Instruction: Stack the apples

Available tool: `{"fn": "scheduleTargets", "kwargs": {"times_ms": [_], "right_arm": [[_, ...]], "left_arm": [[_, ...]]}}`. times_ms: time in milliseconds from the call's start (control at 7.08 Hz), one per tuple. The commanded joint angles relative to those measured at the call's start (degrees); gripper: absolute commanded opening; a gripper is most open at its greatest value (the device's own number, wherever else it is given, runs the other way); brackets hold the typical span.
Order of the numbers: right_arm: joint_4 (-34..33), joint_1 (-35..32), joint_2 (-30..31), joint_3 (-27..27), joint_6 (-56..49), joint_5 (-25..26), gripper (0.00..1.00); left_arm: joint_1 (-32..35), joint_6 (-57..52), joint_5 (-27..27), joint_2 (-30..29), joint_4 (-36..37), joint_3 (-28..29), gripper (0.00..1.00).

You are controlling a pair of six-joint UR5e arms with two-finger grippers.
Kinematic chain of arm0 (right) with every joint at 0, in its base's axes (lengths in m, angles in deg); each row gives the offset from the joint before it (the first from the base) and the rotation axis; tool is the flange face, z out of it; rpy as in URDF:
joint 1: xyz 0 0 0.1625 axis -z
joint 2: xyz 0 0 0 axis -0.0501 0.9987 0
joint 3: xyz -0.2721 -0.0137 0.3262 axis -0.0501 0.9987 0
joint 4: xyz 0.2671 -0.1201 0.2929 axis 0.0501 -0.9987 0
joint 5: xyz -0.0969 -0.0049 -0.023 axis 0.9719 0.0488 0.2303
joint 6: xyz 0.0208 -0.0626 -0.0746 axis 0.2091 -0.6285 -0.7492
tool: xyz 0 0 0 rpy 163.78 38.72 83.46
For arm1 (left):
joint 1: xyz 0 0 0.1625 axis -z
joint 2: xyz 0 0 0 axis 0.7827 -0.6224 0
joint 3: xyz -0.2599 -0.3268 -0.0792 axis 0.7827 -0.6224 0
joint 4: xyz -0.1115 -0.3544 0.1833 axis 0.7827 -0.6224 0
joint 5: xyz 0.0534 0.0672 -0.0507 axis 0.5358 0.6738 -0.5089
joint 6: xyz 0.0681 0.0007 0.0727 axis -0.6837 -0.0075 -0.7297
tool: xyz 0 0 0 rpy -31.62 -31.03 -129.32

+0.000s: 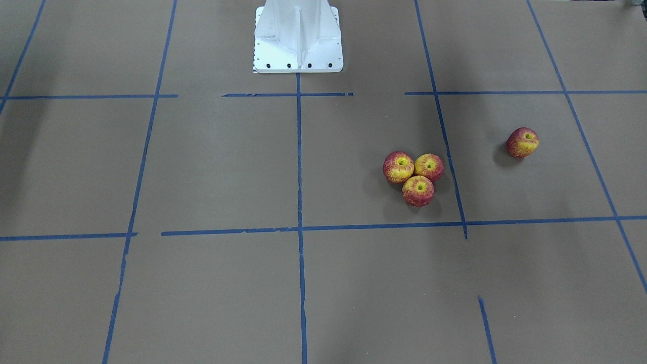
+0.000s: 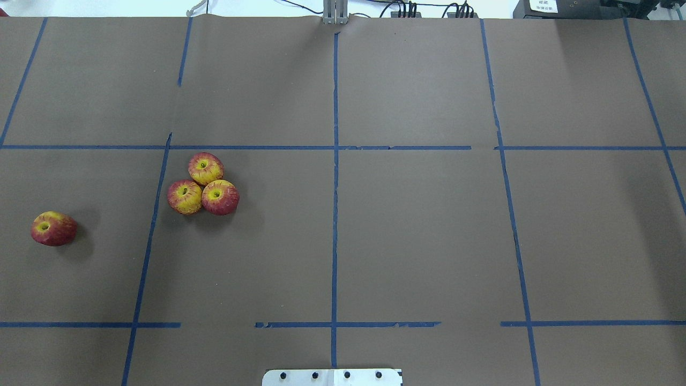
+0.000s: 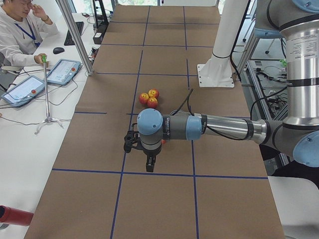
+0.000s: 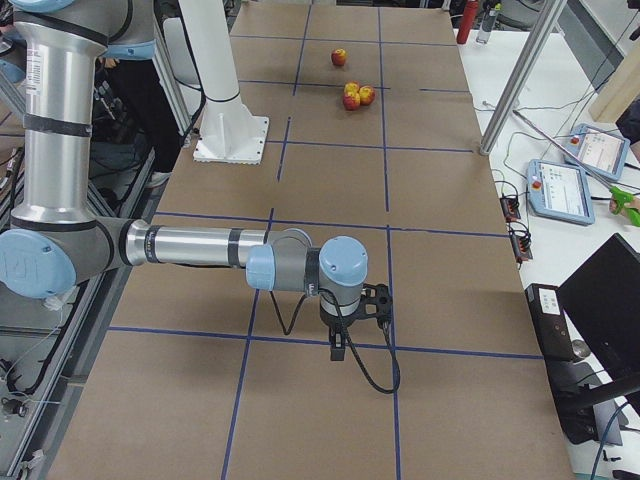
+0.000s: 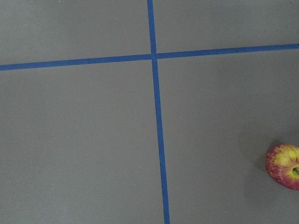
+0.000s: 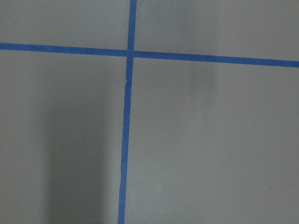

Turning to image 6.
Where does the horizontal blue tape strip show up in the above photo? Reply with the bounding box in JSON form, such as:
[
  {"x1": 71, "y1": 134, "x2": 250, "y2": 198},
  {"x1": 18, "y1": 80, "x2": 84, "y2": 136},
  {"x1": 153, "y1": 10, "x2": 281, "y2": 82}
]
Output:
[{"x1": 0, "y1": 42, "x2": 299, "y2": 68}]

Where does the vertical blue tape strip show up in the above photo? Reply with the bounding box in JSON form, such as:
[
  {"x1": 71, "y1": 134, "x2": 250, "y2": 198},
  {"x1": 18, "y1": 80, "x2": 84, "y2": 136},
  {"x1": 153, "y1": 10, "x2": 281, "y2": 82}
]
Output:
[{"x1": 117, "y1": 0, "x2": 137, "y2": 224}]

